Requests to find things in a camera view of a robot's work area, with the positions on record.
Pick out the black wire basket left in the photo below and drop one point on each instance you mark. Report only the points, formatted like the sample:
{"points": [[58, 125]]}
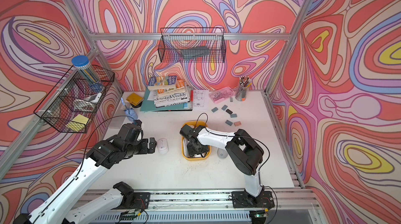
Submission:
{"points": [[72, 97]]}

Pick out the pink plastic box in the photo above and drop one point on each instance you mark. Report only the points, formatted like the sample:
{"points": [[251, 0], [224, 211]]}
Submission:
{"points": [[221, 95]]}

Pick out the pink eraser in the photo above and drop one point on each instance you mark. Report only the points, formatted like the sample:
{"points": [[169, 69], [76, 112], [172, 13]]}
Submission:
{"points": [[237, 123]]}

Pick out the black wire basket on wall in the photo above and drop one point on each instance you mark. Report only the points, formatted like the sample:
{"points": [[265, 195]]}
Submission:
{"points": [[192, 45]]}

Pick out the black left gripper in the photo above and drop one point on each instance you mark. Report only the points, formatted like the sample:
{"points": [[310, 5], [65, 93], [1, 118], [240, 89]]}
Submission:
{"points": [[152, 145]]}

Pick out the green folder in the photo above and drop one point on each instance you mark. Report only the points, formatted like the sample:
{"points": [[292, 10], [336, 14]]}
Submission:
{"points": [[149, 106]]}

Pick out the metal mesh pencil cup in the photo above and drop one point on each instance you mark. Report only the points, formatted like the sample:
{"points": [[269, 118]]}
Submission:
{"points": [[243, 87]]}

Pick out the stack of magazines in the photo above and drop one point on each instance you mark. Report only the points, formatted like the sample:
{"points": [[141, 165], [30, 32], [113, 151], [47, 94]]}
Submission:
{"points": [[168, 91]]}

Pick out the grey computer mouse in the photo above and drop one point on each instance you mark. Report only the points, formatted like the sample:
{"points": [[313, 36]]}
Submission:
{"points": [[222, 153]]}

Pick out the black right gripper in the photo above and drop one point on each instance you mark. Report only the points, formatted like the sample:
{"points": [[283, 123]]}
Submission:
{"points": [[192, 152]]}

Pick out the yellow sticky notes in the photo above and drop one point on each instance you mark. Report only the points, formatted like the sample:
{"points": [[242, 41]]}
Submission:
{"points": [[78, 123]]}

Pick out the yellow storage tray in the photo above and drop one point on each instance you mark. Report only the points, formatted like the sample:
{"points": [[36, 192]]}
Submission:
{"points": [[184, 149]]}

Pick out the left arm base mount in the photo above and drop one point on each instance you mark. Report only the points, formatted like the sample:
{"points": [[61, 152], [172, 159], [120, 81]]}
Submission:
{"points": [[132, 199]]}

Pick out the white mouse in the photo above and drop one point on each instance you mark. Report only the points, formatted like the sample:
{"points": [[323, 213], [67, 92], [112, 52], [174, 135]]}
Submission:
{"points": [[162, 146]]}

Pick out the blue pen cup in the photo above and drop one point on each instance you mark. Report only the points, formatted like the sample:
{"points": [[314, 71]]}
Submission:
{"points": [[129, 112]]}

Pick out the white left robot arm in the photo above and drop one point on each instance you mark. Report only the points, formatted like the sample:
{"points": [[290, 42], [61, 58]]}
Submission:
{"points": [[59, 207]]}

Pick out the blue lid pencil jar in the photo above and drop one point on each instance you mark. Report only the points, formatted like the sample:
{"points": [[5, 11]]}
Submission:
{"points": [[87, 72]]}

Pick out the white paper sheet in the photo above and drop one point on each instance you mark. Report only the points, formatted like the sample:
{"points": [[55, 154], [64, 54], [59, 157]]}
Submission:
{"points": [[199, 102]]}

